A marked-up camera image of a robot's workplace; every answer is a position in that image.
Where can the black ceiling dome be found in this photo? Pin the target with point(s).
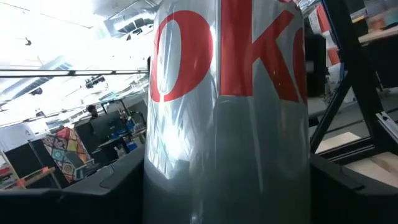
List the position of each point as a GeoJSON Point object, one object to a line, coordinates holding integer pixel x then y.
{"type": "Point", "coordinates": [36, 91]}

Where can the cluttered background desk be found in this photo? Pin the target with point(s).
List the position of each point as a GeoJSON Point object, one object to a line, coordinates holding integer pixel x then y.
{"type": "Point", "coordinates": [130, 137]}

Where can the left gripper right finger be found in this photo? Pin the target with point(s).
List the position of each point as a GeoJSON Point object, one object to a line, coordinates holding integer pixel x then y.
{"type": "Point", "coordinates": [351, 205]}

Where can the person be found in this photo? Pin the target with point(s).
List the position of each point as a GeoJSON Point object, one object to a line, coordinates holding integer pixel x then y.
{"type": "Point", "coordinates": [92, 111]}

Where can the silver Diet Coke can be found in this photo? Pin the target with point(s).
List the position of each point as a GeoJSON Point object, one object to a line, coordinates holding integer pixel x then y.
{"type": "Point", "coordinates": [233, 140]}

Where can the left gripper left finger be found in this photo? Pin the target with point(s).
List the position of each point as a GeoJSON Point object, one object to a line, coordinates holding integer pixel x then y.
{"type": "Point", "coordinates": [77, 205]}

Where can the silver aluminium rail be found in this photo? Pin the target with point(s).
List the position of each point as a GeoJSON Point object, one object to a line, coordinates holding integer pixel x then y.
{"type": "Point", "coordinates": [388, 124]}

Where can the long ceiling light bar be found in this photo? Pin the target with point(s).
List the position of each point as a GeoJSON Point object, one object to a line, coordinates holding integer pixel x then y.
{"type": "Point", "coordinates": [71, 73]}

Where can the black aluminium frame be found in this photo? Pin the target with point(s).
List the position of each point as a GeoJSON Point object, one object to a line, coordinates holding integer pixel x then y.
{"type": "Point", "coordinates": [351, 62]}

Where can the black ceiling-mounted device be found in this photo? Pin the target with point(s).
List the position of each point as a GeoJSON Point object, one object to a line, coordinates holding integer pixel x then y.
{"type": "Point", "coordinates": [94, 81]}

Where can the small wooden background table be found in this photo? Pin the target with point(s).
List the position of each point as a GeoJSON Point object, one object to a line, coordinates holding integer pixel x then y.
{"type": "Point", "coordinates": [34, 175]}

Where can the red hanging banner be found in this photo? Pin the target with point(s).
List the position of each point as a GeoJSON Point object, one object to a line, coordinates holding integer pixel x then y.
{"type": "Point", "coordinates": [325, 21]}

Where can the silver ventilation duct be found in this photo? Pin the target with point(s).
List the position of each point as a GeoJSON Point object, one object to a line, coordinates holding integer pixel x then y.
{"type": "Point", "coordinates": [130, 23]}

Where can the large black monitor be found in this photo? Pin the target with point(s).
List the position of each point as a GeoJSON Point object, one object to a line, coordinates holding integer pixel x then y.
{"type": "Point", "coordinates": [107, 124]}

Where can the black background cabinet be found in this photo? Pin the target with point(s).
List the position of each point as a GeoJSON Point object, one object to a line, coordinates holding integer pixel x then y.
{"type": "Point", "coordinates": [25, 158]}

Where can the colourful patchwork quilt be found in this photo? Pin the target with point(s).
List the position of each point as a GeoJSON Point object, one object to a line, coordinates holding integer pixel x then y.
{"type": "Point", "coordinates": [66, 149]}

